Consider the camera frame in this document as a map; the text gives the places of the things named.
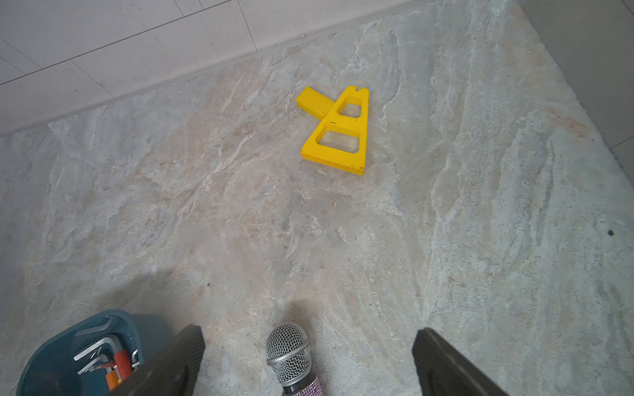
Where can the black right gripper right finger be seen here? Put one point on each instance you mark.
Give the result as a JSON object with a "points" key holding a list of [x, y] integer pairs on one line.
{"points": [[442, 370]]}

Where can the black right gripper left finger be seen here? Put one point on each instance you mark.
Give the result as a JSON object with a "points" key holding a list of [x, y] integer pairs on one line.
{"points": [[173, 371]]}

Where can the red-handled hex key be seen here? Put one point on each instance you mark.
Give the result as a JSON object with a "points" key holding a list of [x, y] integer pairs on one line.
{"points": [[121, 358]]}

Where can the orange-handled hex key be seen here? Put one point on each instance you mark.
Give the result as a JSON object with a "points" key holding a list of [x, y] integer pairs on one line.
{"points": [[106, 368]]}

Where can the teal plastic storage box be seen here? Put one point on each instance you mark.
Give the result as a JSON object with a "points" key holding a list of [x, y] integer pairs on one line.
{"points": [[55, 367]]}

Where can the purple glitter microphone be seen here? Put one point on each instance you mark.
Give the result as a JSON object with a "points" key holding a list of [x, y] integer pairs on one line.
{"points": [[288, 355]]}

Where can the yellow plastic triangle tool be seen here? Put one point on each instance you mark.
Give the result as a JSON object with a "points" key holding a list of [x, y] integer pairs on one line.
{"points": [[348, 115]]}

